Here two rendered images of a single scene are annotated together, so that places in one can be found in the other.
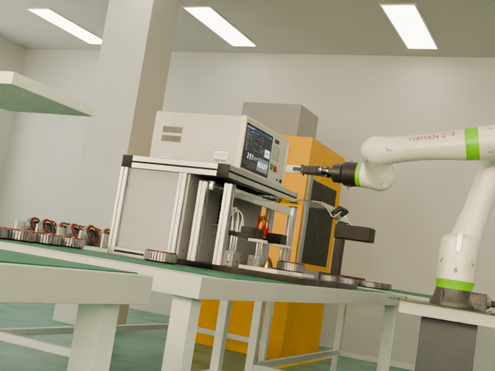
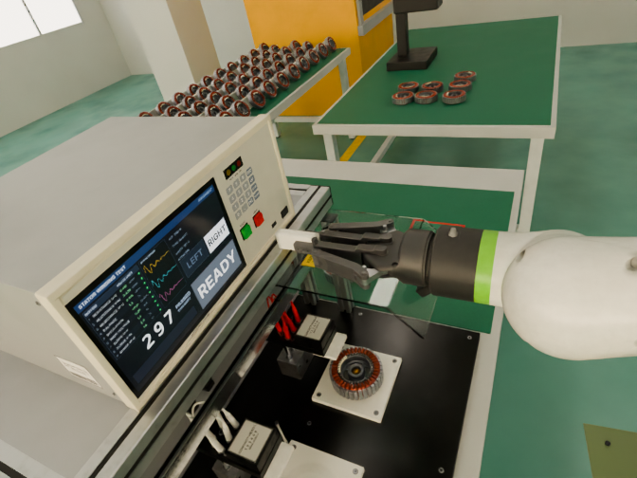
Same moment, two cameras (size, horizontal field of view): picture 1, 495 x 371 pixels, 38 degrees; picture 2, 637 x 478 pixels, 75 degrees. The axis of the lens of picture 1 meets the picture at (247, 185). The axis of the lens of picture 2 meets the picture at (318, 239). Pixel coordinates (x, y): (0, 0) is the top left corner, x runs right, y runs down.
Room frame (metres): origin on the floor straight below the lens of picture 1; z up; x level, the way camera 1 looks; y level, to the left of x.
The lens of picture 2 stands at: (2.32, -0.27, 1.55)
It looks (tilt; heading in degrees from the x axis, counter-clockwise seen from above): 37 degrees down; 7
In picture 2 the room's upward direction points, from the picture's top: 13 degrees counter-clockwise
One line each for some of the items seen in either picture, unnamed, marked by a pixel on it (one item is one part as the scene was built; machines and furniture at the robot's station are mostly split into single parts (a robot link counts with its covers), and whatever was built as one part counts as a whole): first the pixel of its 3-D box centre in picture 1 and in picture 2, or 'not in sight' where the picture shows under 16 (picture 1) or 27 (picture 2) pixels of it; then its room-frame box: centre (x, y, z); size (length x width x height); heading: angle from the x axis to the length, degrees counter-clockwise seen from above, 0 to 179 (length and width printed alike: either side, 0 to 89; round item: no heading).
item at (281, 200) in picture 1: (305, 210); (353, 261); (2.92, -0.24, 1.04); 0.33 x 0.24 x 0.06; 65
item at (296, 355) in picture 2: (256, 262); (296, 356); (2.90, -0.08, 0.80); 0.08 x 0.05 x 0.06; 155
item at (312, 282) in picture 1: (274, 275); (330, 432); (2.74, -0.15, 0.76); 0.64 x 0.47 x 0.02; 155
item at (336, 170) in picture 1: (331, 172); (398, 254); (2.75, -0.31, 1.18); 0.09 x 0.08 x 0.07; 65
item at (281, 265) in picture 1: (290, 266); (355, 372); (2.84, -0.21, 0.80); 0.11 x 0.11 x 0.04
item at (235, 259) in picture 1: (230, 258); (238, 460); (2.68, 0.02, 0.80); 0.08 x 0.05 x 0.06; 155
